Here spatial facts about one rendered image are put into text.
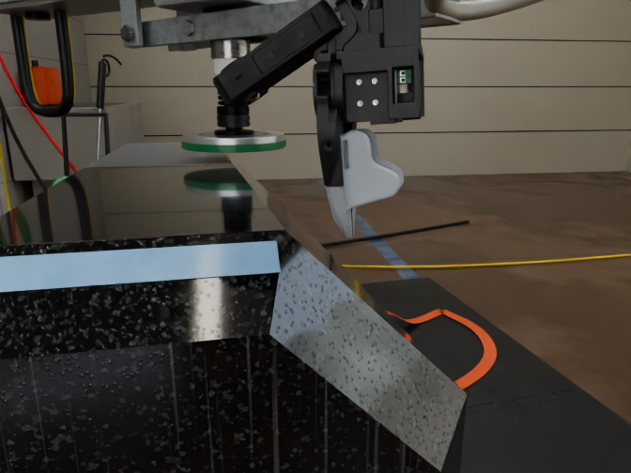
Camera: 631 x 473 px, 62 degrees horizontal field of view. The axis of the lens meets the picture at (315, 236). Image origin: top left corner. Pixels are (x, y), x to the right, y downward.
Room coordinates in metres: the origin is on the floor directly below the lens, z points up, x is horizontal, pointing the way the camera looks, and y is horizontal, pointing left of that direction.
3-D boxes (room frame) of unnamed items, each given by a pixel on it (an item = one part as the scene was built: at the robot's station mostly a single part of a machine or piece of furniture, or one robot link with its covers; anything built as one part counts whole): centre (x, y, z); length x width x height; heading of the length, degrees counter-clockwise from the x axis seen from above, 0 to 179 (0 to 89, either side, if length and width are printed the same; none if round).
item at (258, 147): (1.14, 0.17, 0.88); 0.22 x 0.22 x 0.04
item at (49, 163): (4.07, 1.73, 0.43); 1.30 x 0.62 x 0.86; 8
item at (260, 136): (1.14, 0.17, 0.88); 0.21 x 0.21 x 0.01
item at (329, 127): (0.43, -0.01, 0.95); 0.05 x 0.02 x 0.09; 166
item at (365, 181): (0.43, -0.04, 0.90); 0.06 x 0.03 x 0.09; 76
